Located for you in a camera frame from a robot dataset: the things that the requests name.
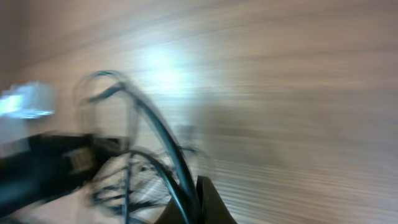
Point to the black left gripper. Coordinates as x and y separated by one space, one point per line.
54 166

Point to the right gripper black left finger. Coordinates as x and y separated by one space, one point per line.
171 214

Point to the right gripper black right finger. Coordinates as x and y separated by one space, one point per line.
213 209

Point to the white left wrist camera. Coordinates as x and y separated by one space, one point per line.
19 104

